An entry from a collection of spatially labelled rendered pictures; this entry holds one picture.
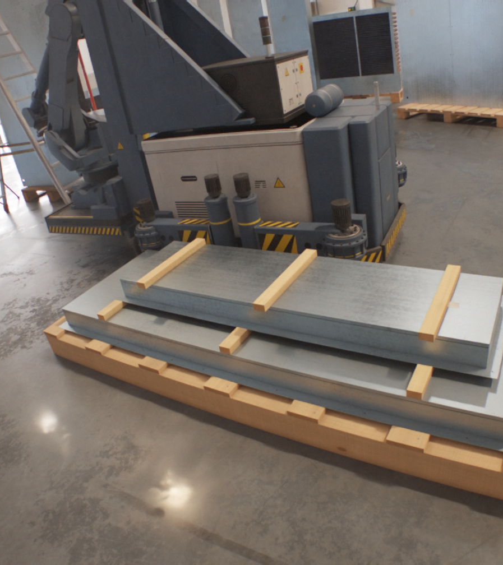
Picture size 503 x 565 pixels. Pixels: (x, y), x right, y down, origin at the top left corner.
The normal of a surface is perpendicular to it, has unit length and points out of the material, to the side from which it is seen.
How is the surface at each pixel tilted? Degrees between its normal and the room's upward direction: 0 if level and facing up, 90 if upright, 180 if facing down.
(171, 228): 90
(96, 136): 90
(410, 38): 90
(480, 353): 90
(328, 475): 0
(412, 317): 0
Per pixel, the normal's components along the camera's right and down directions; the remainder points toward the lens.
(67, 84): 0.86, 0.45
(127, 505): -0.17, -0.87
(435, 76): -0.77, 0.41
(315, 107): -0.40, 0.53
